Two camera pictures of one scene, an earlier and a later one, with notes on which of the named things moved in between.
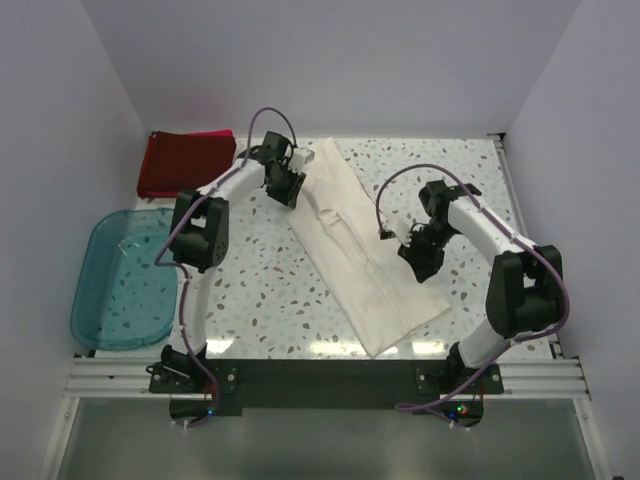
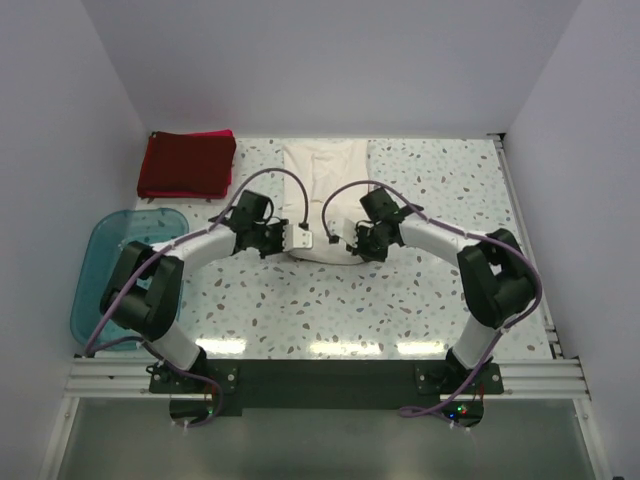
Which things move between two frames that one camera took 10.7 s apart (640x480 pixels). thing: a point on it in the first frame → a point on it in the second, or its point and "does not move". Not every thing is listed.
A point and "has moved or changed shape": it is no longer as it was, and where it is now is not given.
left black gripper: x=291 y=196 → x=279 y=227
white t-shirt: x=377 y=287 has moved or changed shape
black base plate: x=202 y=391 does not move
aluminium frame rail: x=99 y=377 does not move
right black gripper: x=422 y=266 → x=361 y=250
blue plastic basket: x=121 y=297 does not move
